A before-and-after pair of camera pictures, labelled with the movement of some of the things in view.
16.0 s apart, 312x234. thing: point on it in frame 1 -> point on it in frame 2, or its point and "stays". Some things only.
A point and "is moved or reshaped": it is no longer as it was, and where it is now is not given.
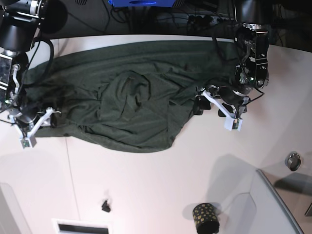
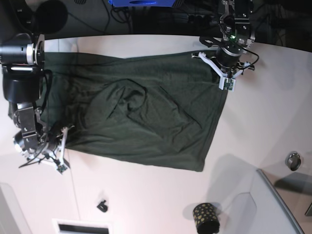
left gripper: (50, 117) -> (47, 150)
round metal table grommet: (293, 161) stays
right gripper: (201, 104) -> (226, 64)
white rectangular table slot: (70, 226) stays
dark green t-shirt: (133, 97) is moved or reshaped
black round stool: (53, 14) stays
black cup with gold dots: (205, 217) stays
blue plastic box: (142, 3) stays
